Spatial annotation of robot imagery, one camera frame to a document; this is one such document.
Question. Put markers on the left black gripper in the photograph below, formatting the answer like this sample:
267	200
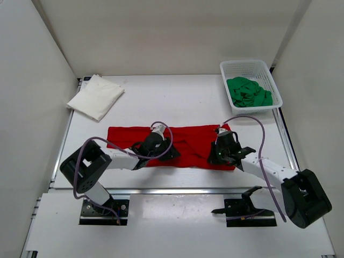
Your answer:
173	153

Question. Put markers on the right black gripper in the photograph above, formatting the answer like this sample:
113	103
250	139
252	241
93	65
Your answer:
213	159

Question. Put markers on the red t shirt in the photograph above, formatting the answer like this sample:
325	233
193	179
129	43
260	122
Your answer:
192	142

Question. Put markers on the green t shirt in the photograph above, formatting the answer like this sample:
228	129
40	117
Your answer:
246	93

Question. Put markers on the white t shirt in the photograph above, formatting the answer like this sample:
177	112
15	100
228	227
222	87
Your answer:
96	98

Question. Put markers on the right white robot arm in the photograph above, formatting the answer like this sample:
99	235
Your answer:
296	194

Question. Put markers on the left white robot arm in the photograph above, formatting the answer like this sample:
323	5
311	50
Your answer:
86	165

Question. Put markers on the white plastic basket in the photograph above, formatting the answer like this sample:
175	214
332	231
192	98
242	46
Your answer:
255	70

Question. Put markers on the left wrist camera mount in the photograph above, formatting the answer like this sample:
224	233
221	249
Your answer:
158	128

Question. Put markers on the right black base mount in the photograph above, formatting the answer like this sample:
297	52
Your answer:
240	212

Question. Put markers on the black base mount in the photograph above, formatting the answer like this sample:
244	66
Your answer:
240	212
93	215

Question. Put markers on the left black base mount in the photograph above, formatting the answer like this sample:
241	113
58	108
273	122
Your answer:
93	215

